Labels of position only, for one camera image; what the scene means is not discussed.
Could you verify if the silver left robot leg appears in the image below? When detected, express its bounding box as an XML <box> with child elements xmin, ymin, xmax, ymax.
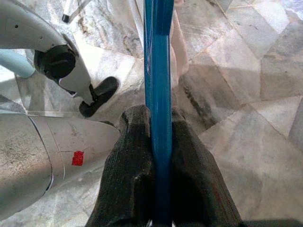
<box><xmin>0</xmin><ymin>0</ymin><xmax>93</xmax><ymax>106</ymax></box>

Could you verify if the pale blue metal tube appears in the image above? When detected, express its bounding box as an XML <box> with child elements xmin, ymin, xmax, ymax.
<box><xmin>0</xmin><ymin>51</ymin><xmax>34</xmax><ymax>78</ymax></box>

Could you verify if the silver right robot leg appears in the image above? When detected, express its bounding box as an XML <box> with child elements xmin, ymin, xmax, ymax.
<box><xmin>0</xmin><ymin>113</ymin><xmax>121</xmax><ymax>222</ymax></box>

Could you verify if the blue plastic hanger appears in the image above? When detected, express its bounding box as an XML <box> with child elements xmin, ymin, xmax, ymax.
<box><xmin>143</xmin><ymin>0</ymin><xmax>177</xmax><ymax>227</ymax></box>

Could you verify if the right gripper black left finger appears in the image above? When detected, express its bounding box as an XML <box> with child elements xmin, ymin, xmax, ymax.
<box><xmin>85</xmin><ymin>105</ymin><xmax>156</xmax><ymax>227</ymax></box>

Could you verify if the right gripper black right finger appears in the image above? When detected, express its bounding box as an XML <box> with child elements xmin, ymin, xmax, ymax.
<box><xmin>169</xmin><ymin>106</ymin><xmax>243</xmax><ymax>227</ymax></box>

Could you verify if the cream white garment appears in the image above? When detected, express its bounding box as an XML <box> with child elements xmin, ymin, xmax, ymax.
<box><xmin>131</xmin><ymin>0</ymin><xmax>190</xmax><ymax>89</ymax></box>

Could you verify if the silver robot leg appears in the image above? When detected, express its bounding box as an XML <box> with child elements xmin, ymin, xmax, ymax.
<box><xmin>0</xmin><ymin>113</ymin><xmax>121</xmax><ymax>222</ymax></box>
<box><xmin>0</xmin><ymin>0</ymin><xmax>93</xmax><ymax>106</ymax></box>

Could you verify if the black left robot foot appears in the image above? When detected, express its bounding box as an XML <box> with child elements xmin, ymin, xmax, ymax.
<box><xmin>79</xmin><ymin>76</ymin><xmax>119</xmax><ymax>118</ymax></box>

